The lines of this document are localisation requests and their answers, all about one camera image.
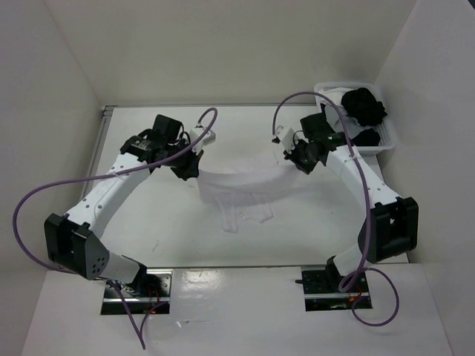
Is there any white tank top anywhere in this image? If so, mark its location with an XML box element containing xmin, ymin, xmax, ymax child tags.
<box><xmin>196</xmin><ymin>153</ymin><xmax>298</xmax><ymax>233</ymax></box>

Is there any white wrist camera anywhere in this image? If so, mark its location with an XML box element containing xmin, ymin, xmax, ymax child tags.
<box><xmin>189</xmin><ymin>125</ymin><xmax>216</xmax><ymax>155</ymax></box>
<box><xmin>272</xmin><ymin>125</ymin><xmax>295</xmax><ymax>154</ymax></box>

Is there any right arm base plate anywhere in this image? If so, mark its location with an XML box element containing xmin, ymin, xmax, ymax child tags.
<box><xmin>295</xmin><ymin>266</ymin><xmax>373</xmax><ymax>312</ymax></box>

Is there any black garment in basket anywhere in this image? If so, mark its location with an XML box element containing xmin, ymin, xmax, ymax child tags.
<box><xmin>321</xmin><ymin>88</ymin><xmax>387</xmax><ymax>146</ymax></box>

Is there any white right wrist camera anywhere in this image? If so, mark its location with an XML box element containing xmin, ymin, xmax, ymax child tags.
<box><xmin>272</xmin><ymin>125</ymin><xmax>295</xmax><ymax>154</ymax></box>

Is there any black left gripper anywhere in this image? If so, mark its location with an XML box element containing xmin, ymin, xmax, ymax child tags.
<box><xmin>165</xmin><ymin>138</ymin><xmax>203</xmax><ymax>181</ymax></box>

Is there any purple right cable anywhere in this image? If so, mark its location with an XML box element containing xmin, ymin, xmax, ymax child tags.
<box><xmin>272</xmin><ymin>90</ymin><xmax>401</xmax><ymax>327</ymax></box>

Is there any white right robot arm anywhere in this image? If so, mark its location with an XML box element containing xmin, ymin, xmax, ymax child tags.
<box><xmin>275</xmin><ymin>113</ymin><xmax>419</xmax><ymax>291</ymax></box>

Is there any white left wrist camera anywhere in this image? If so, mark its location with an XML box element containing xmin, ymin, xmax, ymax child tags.
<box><xmin>189</xmin><ymin>125</ymin><xmax>216</xmax><ymax>155</ymax></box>

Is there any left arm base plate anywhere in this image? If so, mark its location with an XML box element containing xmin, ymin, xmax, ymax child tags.
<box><xmin>100</xmin><ymin>269</ymin><xmax>173</xmax><ymax>315</ymax></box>

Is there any purple cable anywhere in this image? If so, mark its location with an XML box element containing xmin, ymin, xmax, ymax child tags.
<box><xmin>13</xmin><ymin>107</ymin><xmax>219</xmax><ymax>350</ymax></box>
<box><xmin>272</xmin><ymin>90</ymin><xmax>401</xmax><ymax>327</ymax></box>

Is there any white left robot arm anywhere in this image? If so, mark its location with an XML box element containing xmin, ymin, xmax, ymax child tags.
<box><xmin>44</xmin><ymin>115</ymin><xmax>215</xmax><ymax>297</ymax></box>

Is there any white garment in basket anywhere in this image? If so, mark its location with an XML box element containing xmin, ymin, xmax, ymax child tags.
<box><xmin>318</xmin><ymin>87</ymin><xmax>352</xmax><ymax>107</ymax></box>

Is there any white plastic laundry basket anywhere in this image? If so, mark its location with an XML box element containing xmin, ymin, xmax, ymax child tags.
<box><xmin>314</xmin><ymin>81</ymin><xmax>397</xmax><ymax>155</ymax></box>

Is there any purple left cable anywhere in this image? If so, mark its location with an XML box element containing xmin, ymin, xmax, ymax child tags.
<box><xmin>13</xmin><ymin>107</ymin><xmax>219</xmax><ymax>350</ymax></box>

